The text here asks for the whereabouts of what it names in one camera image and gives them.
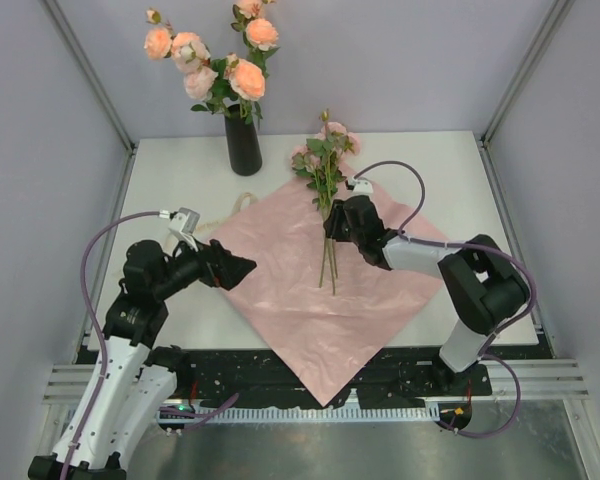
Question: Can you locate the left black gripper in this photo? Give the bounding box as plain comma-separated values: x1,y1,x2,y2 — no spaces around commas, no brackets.
153,230,255,299

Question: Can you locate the cream gold-lettered ribbon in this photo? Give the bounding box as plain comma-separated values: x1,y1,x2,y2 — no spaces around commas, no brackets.
112,192,260,284

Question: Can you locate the pink flower bunch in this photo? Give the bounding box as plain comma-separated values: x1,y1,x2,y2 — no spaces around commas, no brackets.
290,108,364,296

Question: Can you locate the purple wrapping paper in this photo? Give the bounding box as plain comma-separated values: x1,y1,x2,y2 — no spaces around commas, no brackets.
194,172,459,409

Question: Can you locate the peach rose stem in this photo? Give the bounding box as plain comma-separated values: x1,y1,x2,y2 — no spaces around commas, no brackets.
231,0,279,70
224,54,266,125
143,8,211,74

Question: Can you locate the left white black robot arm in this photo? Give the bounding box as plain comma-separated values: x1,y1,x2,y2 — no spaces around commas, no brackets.
28,240,257,479

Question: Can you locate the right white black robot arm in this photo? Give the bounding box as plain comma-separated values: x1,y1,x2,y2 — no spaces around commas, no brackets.
324,195,535,394

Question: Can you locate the black conical vase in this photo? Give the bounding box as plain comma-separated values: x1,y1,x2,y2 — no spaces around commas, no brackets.
224,104,262,176

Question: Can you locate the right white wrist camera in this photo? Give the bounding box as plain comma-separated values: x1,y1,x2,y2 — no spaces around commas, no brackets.
345,176,374,198

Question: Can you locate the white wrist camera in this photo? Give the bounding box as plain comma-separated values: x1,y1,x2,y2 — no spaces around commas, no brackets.
345,176,374,198
159,207,200,251

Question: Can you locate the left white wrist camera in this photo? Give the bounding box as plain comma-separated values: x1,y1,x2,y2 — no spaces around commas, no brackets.
159,207,200,251

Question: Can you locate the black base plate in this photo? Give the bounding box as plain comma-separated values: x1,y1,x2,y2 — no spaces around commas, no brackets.
167,348,492,410

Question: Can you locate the white slotted cable duct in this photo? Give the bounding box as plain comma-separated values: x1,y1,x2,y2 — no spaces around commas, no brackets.
209,404,439,424

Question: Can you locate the aluminium front rail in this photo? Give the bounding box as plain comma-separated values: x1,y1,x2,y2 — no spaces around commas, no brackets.
43,359,589,404

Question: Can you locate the left aluminium frame post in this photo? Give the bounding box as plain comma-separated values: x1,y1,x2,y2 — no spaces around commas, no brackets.
42,0,139,156

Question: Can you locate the aluminium frame post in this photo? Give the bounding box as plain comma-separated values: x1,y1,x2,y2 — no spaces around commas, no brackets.
42,0,139,156
478,0,575,149

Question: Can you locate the right aluminium frame post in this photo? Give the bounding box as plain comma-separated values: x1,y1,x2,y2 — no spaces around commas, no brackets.
478,0,575,149

